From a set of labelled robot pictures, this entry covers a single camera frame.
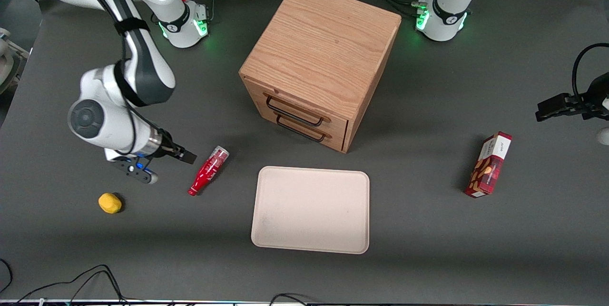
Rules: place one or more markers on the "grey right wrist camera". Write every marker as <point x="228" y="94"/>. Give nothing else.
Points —
<point x="135" y="170"/>

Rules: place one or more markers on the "wooden drawer cabinet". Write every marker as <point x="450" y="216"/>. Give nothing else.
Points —
<point x="323" y="44"/>

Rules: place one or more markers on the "yellow lemon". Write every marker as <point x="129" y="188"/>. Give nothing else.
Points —
<point x="110" y="203"/>

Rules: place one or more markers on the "grey white fixture piece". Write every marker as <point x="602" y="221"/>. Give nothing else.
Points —
<point x="9" y="58"/>

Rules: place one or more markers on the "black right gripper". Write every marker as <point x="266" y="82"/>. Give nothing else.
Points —
<point x="168" y="149"/>

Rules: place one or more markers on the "red cookie box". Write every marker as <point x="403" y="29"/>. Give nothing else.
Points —
<point x="489" y="165"/>

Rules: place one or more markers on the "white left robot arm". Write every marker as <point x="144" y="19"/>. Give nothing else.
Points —
<point x="449" y="6"/>

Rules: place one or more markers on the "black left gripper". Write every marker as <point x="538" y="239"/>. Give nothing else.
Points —
<point x="595" y="93"/>

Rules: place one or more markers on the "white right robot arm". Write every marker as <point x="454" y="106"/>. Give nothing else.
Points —
<point x="142" y="73"/>

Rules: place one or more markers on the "beige plastic tray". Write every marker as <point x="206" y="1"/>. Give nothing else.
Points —
<point x="311" y="211"/>

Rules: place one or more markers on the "red coke bottle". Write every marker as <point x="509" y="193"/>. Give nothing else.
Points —
<point x="208" y="171"/>

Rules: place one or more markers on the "wooden drawer front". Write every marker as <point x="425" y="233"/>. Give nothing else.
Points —
<point x="338" y="123"/>
<point x="337" y="141"/>

